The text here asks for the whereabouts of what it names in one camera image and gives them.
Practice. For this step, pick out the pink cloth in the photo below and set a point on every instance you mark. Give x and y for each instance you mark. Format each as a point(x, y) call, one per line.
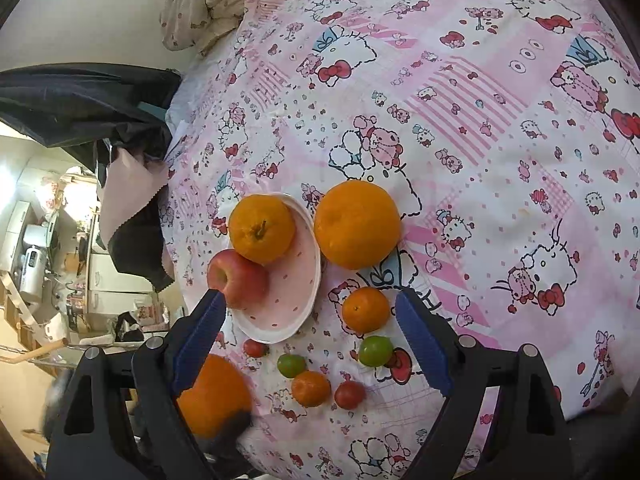
point(130, 185)

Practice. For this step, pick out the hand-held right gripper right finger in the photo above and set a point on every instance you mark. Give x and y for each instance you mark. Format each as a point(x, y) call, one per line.
point(425, 345)

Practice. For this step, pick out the red apple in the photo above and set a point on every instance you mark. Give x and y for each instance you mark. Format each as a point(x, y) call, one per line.
point(237, 280)

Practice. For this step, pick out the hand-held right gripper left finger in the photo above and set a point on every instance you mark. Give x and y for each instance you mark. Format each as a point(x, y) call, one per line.
point(200, 340)

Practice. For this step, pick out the large orange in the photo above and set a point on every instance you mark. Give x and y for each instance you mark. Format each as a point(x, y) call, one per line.
point(215, 395)
point(357, 225)

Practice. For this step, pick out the pink cartoon printed blanket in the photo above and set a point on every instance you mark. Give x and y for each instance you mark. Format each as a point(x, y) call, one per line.
point(500, 135)

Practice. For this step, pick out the white bowl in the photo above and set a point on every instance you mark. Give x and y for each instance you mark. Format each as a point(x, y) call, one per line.
point(292, 292)

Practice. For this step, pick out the white appliance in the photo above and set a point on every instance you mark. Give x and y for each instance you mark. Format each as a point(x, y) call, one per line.
point(30, 262)

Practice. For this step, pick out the orange with stem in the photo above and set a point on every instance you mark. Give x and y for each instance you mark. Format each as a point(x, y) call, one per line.
point(261, 229)

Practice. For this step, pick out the beige floral quilt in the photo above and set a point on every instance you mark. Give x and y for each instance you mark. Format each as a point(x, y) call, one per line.
point(210, 0)

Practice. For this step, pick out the white cabinet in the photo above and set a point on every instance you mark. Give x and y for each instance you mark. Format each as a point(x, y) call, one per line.
point(115, 275)

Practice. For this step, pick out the red cherry tomato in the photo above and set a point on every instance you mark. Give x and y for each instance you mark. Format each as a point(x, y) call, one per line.
point(255, 348)
point(349, 394)

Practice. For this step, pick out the dark cloth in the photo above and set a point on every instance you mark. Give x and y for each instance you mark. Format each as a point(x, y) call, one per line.
point(75, 100)

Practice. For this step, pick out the green round fruit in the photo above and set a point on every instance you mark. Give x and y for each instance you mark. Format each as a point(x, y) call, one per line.
point(376, 351)
point(291, 365)

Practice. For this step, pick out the small mandarin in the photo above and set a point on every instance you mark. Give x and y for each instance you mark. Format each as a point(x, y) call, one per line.
point(311, 388)
point(365, 310)

